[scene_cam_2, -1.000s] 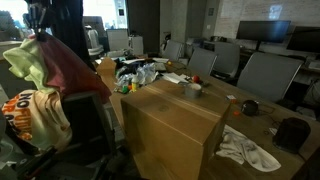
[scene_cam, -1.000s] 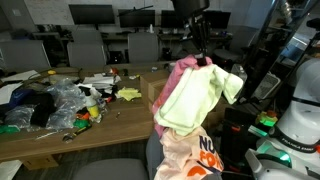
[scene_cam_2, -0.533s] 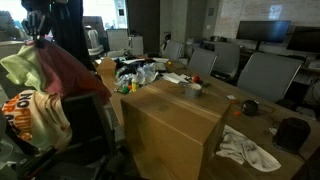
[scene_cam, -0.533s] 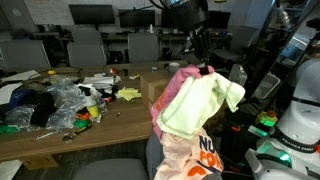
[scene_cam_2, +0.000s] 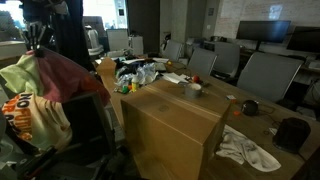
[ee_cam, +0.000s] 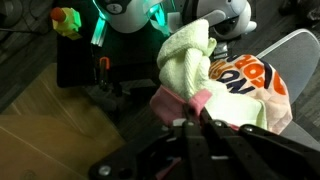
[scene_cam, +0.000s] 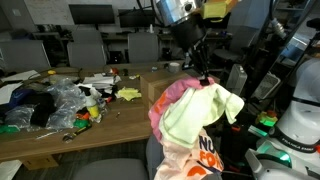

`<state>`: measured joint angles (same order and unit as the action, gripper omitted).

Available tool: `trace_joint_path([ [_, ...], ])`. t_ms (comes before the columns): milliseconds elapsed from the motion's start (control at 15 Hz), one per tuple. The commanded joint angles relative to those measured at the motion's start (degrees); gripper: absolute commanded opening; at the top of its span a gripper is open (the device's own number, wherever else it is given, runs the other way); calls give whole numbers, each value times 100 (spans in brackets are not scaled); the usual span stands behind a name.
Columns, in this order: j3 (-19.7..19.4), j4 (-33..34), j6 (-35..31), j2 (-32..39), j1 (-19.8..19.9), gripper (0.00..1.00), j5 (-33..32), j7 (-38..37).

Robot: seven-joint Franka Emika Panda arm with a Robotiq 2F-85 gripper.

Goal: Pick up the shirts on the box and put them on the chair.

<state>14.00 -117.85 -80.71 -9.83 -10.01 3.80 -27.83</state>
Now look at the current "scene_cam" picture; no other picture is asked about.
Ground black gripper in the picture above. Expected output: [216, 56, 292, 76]
[171, 21, 212, 86]

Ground pale cream towel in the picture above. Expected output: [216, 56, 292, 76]
[159, 83, 245, 149]

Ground peach shirt with colourful print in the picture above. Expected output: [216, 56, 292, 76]
[153, 128, 225, 180]

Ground large cardboard box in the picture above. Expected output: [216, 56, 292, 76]
[139, 69, 221, 121]

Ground grey office chair with shirts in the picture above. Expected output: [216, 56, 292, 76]
[71, 134, 168, 180]

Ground grey tape roll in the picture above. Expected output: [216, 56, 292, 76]
[168, 62, 181, 74]

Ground white space heater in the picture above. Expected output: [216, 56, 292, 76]
[225, 63, 248, 98]

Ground black computer monitor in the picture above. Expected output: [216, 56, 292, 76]
[118, 8, 158, 29]
[68, 3, 116, 26]

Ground yellow cloth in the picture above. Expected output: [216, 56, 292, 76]
[117, 87, 142, 102]

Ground green and orange device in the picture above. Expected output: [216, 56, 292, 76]
[255, 110, 278, 128]

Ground black equipment stand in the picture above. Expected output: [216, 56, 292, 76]
[213, 113, 258, 168]

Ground stack of white papers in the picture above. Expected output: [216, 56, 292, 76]
[82, 73, 116, 90]

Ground white and yellow spray bottle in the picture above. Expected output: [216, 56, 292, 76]
[84, 90, 102, 120]

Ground orange plastic item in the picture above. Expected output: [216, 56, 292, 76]
[75, 112, 91, 121]

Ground green plastic item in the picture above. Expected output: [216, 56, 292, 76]
[0, 124, 21, 135]
[73, 118, 91, 129]

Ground clear crumpled plastic bag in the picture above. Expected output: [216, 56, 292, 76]
[46, 78, 88, 131]
[3, 104, 34, 129]

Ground black and yellow hand tool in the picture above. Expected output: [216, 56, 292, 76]
[62, 124, 93, 143]

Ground black cloth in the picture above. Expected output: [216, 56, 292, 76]
[24, 92, 57, 128]

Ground white paper sheet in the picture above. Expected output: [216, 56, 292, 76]
[1, 69, 41, 83]
[0, 83, 23, 105]

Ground blue cloth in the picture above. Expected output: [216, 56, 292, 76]
[9, 88, 36, 108]

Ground yellow wrist camera mount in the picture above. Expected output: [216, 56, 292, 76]
[199, 0, 239, 23]

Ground white wire basket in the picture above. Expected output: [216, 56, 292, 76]
[252, 72, 282, 100]

